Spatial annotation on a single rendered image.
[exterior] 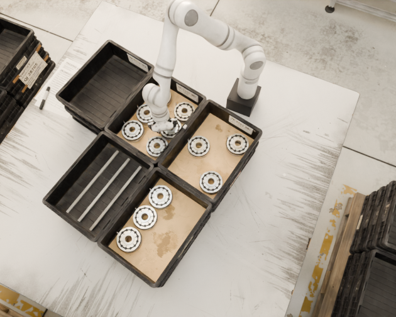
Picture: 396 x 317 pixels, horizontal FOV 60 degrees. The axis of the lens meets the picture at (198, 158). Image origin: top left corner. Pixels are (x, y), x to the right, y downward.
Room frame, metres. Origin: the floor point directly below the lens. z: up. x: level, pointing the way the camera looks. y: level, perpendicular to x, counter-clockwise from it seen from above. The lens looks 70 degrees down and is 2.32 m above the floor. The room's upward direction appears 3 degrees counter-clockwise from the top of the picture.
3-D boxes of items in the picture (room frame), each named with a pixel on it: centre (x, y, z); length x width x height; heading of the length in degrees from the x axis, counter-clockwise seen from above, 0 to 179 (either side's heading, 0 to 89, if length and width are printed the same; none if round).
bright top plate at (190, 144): (0.61, -0.01, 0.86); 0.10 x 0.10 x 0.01
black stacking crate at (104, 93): (0.93, 0.42, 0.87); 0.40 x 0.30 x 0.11; 143
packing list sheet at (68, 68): (1.06, 0.71, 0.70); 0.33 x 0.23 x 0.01; 153
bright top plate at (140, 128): (0.70, 0.30, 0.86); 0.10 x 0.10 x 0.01
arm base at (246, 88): (0.92, -0.26, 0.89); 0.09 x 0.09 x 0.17; 62
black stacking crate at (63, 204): (0.43, 0.42, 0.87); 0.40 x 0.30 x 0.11; 143
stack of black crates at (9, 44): (1.45, 1.21, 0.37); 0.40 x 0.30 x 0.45; 153
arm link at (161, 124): (0.68, 0.15, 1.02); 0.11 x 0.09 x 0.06; 7
